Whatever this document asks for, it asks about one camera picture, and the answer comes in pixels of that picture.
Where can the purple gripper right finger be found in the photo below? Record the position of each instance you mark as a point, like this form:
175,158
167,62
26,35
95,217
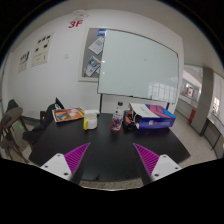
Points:
157,166

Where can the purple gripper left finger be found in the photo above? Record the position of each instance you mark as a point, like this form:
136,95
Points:
65,165

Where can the clear plastic water bottle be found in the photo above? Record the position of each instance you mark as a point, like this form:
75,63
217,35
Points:
118,115

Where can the black office chair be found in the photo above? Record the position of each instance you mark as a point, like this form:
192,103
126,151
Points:
34,135

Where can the blue white cardboard box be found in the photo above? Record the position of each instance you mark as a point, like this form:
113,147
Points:
146,116

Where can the colourful picture book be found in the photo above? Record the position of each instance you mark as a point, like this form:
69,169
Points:
63,115

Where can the black red small device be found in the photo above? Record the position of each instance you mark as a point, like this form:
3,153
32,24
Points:
128,121

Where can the red round coaster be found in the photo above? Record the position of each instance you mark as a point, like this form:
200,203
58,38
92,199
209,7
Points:
115,129

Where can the wooden round side table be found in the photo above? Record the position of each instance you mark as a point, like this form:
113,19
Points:
6,126

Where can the grey pin board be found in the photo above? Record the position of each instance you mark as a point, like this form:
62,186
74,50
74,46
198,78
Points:
92,54

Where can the large white whiteboard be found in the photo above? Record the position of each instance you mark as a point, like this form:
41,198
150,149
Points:
135,66

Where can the white mug yellow handle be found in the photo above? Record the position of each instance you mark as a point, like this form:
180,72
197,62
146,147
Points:
90,121

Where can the white wall poster left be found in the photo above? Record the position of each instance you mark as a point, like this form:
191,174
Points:
23,62

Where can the white wall poster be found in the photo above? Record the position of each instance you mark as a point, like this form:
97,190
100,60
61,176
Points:
23,62
41,49

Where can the white wall poster right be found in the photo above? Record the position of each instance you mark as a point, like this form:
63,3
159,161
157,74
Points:
41,49

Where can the red 3F wall sign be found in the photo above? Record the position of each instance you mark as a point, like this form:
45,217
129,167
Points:
75,24

